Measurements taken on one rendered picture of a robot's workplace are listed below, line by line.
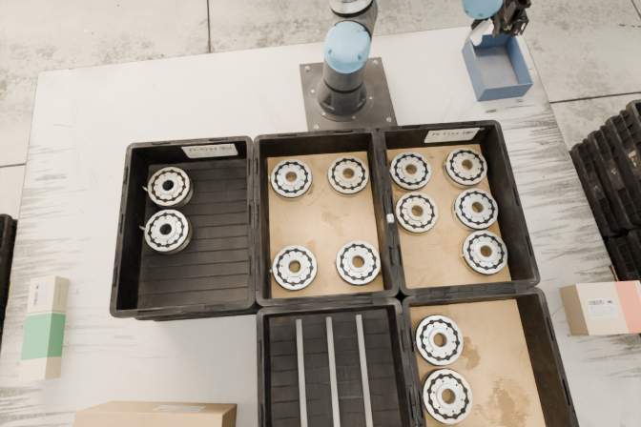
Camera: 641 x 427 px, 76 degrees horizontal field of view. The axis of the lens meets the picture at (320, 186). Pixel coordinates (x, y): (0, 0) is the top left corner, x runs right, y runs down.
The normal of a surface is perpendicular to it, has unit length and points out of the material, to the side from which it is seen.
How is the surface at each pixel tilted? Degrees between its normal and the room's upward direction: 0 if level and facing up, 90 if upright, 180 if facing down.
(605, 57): 0
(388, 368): 0
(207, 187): 0
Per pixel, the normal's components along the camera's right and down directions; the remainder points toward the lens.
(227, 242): 0.00, -0.36
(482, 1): -0.21, 0.89
